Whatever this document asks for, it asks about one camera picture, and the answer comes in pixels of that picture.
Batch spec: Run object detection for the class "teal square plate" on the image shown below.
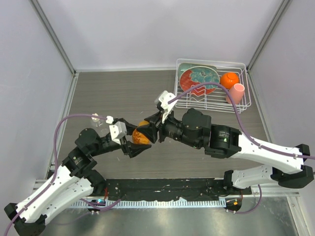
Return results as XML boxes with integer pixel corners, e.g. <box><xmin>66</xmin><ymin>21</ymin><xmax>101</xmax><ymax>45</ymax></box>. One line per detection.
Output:
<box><xmin>177</xmin><ymin>63</ymin><xmax>217</xmax><ymax>79</ymax></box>

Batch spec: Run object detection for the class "white wire dish rack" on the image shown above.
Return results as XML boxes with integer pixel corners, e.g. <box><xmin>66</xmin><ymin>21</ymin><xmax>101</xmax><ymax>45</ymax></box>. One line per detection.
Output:
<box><xmin>174</xmin><ymin>59</ymin><xmax>252</xmax><ymax>113</ymax></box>

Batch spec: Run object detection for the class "orange bottle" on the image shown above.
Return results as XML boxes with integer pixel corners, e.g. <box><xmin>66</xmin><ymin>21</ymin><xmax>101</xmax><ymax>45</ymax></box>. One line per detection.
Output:
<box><xmin>132</xmin><ymin>129</ymin><xmax>150</xmax><ymax>145</ymax></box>

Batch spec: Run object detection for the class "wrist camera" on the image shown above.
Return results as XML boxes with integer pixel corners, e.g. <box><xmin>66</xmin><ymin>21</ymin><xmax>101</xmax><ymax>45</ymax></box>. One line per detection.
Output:
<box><xmin>109</xmin><ymin>121</ymin><xmax>127</xmax><ymax>144</ymax></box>
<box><xmin>155</xmin><ymin>90</ymin><xmax>176</xmax><ymax>124</ymax></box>

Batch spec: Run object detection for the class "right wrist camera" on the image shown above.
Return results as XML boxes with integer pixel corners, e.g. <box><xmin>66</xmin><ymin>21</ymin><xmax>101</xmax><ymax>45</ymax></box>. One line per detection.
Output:
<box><xmin>155</xmin><ymin>90</ymin><xmax>176</xmax><ymax>124</ymax></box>

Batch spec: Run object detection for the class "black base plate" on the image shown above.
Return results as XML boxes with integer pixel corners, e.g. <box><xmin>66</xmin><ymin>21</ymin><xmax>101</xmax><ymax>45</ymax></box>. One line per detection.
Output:
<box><xmin>106</xmin><ymin>178</ymin><xmax>252</xmax><ymax>202</ymax></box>

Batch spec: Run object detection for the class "red teal floral plate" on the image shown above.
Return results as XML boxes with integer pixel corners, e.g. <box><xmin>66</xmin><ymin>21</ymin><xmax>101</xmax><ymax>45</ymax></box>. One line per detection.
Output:
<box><xmin>179</xmin><ymin>66</ymin><xmax>220</xmax><ymax>96</ymax></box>

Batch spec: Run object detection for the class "clear bottle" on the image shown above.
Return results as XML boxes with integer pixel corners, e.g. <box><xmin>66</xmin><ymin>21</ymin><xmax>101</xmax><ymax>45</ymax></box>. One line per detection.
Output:
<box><xmin>91</xmin><ymin>118</ymin><xmax>109</xmax><ymax>137</ymax></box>

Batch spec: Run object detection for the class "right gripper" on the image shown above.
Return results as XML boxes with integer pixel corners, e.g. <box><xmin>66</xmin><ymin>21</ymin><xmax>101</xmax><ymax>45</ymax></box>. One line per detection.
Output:
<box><xmin>137</xmin><ymin>109</ymin><xmax>201</xmax><ymax>150</ymax></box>

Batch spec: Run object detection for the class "orange bowl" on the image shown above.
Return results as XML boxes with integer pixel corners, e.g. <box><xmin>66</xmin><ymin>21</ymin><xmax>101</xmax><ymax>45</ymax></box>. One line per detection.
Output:
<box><xmin>220</xmin><ymin>72</ymin><xmax>239</xmax><ymax>89</ymax></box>

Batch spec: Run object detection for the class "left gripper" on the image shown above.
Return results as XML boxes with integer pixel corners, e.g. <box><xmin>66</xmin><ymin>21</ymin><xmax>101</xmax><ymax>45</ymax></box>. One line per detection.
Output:
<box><xmin>89</xmin><ymin>118</ymin><xmax>151</xmax><ymax>156</ymax></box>

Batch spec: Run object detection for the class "white cable duct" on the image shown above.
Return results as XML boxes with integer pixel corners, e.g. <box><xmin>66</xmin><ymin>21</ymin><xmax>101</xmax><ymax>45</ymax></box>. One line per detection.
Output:
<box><xmin>59</xmin><ymin>198</ymin><xmax>227</xmax><ymax>209</ymax></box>

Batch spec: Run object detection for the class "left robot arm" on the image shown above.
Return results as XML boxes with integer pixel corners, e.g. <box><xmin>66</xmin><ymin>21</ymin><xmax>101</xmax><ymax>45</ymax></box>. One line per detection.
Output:
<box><xmin>4</xmin><ymin>116</ymin><xmax>151</xmax><ymax>236</ymax></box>

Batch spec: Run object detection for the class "pink cup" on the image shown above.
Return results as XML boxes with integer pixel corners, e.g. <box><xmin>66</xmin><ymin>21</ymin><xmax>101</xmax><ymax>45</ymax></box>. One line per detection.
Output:
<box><xmin>229</xmin><ymin>83</ymin><xmax>245</xmax><ymax>104</ymax></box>

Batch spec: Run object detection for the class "orange bottle cap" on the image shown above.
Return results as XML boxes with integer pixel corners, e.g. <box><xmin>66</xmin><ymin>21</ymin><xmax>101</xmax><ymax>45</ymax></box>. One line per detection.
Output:
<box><xmin>138</xmin><ymin>120</ymin><xmax>149</xmax><ymax>127</ymax></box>

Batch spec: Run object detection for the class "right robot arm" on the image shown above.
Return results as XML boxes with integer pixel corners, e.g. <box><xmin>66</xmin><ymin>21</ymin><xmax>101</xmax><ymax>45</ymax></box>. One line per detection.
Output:
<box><xmin>137</xmin><ymin>108</ymin><xmax>315</xmax><ymax>194</ymax></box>

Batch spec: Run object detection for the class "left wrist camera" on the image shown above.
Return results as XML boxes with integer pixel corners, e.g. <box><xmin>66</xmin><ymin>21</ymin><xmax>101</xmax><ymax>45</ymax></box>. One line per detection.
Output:
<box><xmin>109</xmin><ymin>121</ymin><xmax>127</xmax><ymax>144</ymax></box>

